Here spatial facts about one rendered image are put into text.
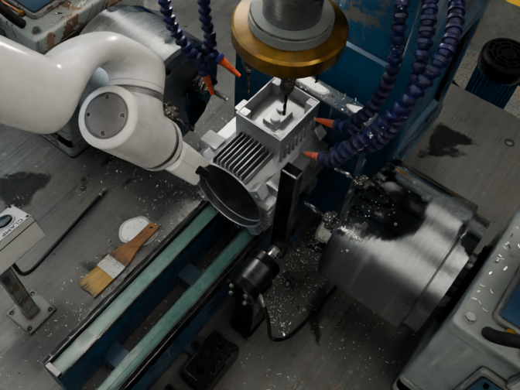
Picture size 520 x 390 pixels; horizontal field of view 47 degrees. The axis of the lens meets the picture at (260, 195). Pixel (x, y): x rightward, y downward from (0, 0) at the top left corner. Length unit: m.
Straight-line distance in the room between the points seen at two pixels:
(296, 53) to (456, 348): 0.50
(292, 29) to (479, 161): 0.79
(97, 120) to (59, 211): 0.63
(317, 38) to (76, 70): 0.35
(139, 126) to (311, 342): 0.63
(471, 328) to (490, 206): 0.62
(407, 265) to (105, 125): 0.49
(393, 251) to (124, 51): 0.50
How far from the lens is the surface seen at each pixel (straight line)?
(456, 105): 1.65
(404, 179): 0.99
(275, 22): 0.89
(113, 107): 0.77
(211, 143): 1.10
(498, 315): 0.92
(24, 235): 1.06
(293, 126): 1.04
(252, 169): 1.04
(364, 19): 1.11
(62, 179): 1.43
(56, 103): 0.69
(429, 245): 0.95
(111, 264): 1.29
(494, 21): 3.30
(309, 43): 0.89
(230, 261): 1.14
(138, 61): 0.81
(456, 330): 0.91
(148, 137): 0.80
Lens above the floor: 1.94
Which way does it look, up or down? 57 degrees down
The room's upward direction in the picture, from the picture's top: 6 degrees clockwise
